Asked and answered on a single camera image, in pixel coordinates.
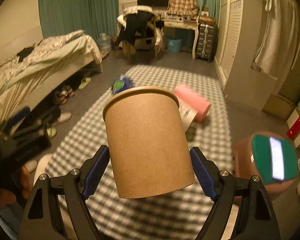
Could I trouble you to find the red bottle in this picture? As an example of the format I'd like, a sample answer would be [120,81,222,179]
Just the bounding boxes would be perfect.
[287,116,300,140]

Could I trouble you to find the smartphone with lit screen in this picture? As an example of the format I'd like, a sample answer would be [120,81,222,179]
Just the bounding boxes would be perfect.
[269,137,285,181]

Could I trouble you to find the hanging white towel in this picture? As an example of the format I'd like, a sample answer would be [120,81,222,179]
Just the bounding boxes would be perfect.
[254,0,299,81]

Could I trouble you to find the brown round stool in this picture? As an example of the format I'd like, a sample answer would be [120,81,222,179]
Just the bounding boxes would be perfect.
[232,131,295,199]

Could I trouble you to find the yellow-green slipper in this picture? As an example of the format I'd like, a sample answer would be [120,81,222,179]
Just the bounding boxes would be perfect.
[46,127,57,139]

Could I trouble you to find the chair piled with clothes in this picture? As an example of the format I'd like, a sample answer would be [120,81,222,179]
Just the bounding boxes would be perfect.
[116,5,164,62]

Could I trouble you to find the checkered tablecloth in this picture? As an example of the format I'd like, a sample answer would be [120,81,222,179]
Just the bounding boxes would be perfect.
[46,66,233,239]

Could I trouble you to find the person's left hand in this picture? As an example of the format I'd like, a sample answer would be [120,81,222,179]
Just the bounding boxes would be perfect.
[0,166,32,210]

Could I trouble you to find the left teal curtain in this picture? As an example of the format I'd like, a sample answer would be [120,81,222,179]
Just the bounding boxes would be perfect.
[38,0,119,40]

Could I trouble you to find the plaid cloth bundle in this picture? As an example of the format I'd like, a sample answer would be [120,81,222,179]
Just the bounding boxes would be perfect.
[166,0,199,18]

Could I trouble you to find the pink faceted cup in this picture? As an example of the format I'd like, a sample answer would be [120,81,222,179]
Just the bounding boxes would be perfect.
[173,84,211,122]

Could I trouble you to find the green slipper under bed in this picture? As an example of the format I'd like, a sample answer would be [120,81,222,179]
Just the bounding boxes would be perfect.
[78,77,91,90]

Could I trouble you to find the bed with floral bedding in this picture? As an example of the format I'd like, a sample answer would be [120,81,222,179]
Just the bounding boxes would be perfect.
[0,30,103,125]

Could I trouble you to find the blue laundry basket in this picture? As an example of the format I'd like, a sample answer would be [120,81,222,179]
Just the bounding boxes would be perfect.
[166,37,182,53]

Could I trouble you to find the white louvered wardrobe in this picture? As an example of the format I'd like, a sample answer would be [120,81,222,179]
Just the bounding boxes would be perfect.
[215,0,276,110]

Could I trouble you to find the white red sneakers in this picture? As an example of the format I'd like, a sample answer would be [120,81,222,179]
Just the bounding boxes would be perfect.
[53,85,75,105]

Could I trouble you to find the white cup with green print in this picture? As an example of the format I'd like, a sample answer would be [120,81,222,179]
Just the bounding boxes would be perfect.
[178,97,197,132]

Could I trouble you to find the silver black suitcase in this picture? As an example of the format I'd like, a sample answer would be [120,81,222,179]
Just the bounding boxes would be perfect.
[196,23,217,61]

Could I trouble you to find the brown paper cup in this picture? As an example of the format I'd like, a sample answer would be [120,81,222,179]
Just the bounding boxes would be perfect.
[103,86,195,199]

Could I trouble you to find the large water jug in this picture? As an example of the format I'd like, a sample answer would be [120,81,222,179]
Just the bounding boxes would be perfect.
[97,33,111,53]

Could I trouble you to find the white slipper near edge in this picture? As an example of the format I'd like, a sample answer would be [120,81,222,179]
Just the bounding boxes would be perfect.
[24,159,38,173]

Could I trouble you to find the white desk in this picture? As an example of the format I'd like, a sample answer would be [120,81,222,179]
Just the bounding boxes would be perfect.
[163,18,199,60]

